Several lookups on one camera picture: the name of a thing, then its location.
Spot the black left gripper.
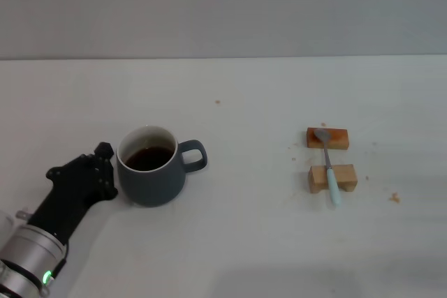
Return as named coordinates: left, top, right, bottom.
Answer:
left=27, top=142, right=119, bottom=243

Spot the dark grey ceramic coffee cup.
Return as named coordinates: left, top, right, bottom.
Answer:
left=115, top=125, right=209, bottom=208

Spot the blue-handled metal spoon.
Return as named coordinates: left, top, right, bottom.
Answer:
left=313, top=128, right=342, bottom=207

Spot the orange-stained wooden block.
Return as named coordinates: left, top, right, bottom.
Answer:
left=306, top=127, right=350, bottom=151

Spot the light wooden arch block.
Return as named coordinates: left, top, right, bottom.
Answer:
left=308, top=163, right=358, bottom=194

